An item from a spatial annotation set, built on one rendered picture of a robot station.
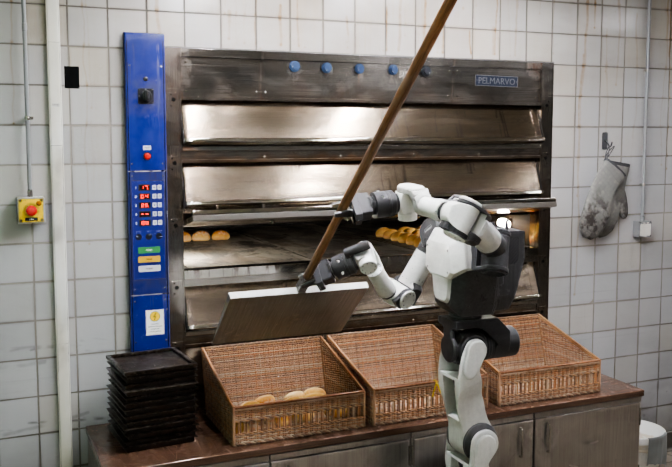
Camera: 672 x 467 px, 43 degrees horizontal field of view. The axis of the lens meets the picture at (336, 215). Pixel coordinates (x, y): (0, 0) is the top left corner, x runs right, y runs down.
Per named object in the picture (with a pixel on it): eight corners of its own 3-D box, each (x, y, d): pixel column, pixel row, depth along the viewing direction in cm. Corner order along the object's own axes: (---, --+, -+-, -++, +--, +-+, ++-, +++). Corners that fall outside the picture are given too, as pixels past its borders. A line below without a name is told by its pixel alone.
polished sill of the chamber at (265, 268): (181, 277, 361) (180, 268, 361) (530, 254, 432) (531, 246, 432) (184, 280, 355) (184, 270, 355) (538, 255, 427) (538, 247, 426)
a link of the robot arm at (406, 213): (389, 225, 279) (421, 221, 282) (388, 193, 276) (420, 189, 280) (377, 218, 289) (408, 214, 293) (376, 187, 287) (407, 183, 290)
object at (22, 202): (16, 222, 327) (15, 196, 326) (44, 221, 331) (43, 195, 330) (17, 224, 320) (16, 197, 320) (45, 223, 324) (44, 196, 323)
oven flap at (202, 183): (185, 208, 352) (180, 162, 357) (539, 196, 423) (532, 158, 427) (187, 205, 348) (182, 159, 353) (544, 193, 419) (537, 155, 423)
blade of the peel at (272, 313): (368, 287, 326) (366, 281, 328) (230, 298, 305) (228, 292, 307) (340, 331, 354) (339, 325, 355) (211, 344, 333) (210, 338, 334)
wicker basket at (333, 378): (199, 409, 361) (198, 346, 359) (322, 394, 383) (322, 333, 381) (231, 448, 317) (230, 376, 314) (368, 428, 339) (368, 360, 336)
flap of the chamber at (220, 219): (193, 221, 340) (182, 227, 358) (557, 206, 410) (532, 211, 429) (192, 215, 340) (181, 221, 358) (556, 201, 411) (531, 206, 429)
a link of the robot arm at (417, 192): (393, 210, 286) (417, 217, 274) (393, 184, 284) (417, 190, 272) (409, 207, 289) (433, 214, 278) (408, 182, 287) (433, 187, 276)
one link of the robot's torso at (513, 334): (502, 351, 325) (502, 306, 323) (522, 359, 313) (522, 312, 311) (438, 359, 314) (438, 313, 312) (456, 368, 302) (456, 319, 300)
